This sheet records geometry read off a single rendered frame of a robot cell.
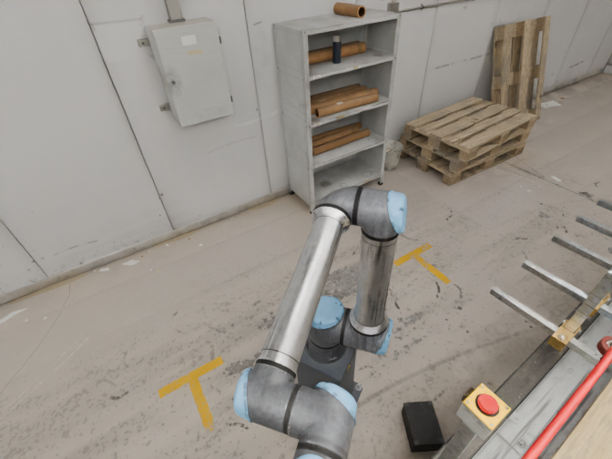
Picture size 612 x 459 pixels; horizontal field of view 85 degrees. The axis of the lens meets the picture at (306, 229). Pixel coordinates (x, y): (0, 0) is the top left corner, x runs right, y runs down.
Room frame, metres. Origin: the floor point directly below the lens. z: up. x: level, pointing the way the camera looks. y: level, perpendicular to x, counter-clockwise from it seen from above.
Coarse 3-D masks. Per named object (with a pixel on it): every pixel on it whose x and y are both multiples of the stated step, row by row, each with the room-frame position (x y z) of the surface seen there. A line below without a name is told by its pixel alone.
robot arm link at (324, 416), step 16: (320, 384) 0.30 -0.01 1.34; (304, 400) 0.26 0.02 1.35; (320, 400) 0.26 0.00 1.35; (336, 400) 0.26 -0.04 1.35; (352, 400) 0.27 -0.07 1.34; (304, 416) 0.24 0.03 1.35; (320, 416) 0.23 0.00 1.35; (336, 416) 0.23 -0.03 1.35; (352, 416) 0.24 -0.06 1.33; (288, 432) 0.22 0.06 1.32; (304, 432) 0.22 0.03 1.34; (320, 432) 0.21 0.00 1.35; (336, 432) 0.21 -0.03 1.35; (352, 432) 0.22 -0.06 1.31; (304, 448) 0.19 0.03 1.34; (320, 448) 0.18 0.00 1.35; (336, 448) 0.19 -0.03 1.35
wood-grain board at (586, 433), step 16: (608, 384) 0.43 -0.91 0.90; (608, 400) 0.39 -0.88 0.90; (592, 416) 0.35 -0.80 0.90; (608, 416) 0.35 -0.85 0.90; (576, 432) 0.31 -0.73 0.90; (592, 432) 0.31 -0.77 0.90; (608, 432) 0.31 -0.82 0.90; (560, 448) 0.28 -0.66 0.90; (576, 448) 0.27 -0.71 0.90; (592, 448) 0.27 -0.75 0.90; (608, 448) 0.27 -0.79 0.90
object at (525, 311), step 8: (496, 288) 0.90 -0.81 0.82; (496, 296) 0.87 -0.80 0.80; (504, 296) 0.85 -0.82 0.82; (512, 304) 0.81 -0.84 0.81; (520, 304) 0.81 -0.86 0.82; (520, 312) 0.78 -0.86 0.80; (528, 312) 0.76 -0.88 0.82; (536, 320) 0.73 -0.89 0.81; (544, 320) 0.73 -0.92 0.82; (544, 328) 0.70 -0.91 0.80; (552, 328) 0.69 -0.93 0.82; (568, 344) 0.63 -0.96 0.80; (576, 344) 0.62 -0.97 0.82; (584, 344) 0.61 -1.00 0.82; (576, 352) 0.60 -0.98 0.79; (584, 352) 0.59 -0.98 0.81; (592, 352) 0.58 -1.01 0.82; (592, 360) 0.56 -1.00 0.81
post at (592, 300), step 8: (608, 272) 0.68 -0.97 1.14; (600, 280) 0.69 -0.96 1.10; (608, 280) 0.67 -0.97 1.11; (600, 288) 0.68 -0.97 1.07; (608, 288) 0.66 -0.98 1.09; (592, 296) 0.68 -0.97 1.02; (600, 296) 0.66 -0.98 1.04; (584, 304) 0.68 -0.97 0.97; (592, 304) 0.67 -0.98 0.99; (576, 312) 0.68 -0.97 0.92; (584, 312) 0.67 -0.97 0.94; (576, 320) 0.67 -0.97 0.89; (584, 320) 0.66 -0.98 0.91; (568, 328) 0.67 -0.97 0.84; (576, 328) 0.66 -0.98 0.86
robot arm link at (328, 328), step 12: (324, 300) 0.86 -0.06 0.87; (336, 300) 0.85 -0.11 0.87; (324, 312) 0.79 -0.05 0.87; (336, 312) 0.79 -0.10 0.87; (348, 312) 0.80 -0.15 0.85; (312, 324) 0.76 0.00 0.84; (324, 324) 0.74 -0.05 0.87; (336, 324) 0.75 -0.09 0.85; (312, 336) 0.77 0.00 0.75; (324, 336) 0.74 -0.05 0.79; (336, 336) 0.72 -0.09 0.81
